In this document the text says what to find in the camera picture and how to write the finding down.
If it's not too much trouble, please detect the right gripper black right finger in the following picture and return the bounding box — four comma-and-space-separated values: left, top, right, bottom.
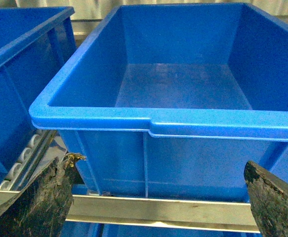
244, 160, 288, 237

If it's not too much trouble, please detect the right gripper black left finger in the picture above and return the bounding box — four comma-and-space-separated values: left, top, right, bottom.
0, 153, 86, 237

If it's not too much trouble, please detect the blue plastic bin with buttons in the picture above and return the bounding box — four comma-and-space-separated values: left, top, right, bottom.
0, 6, 76, 183

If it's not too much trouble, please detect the white roller track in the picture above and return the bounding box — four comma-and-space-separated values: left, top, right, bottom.
0, 131, 53, 191

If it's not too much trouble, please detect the empty blue plastic bin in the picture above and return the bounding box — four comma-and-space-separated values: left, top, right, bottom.
29, 3, 288, 202

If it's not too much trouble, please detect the steel front rack rail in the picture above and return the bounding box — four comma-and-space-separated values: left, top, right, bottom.
0, 189, 260, 234

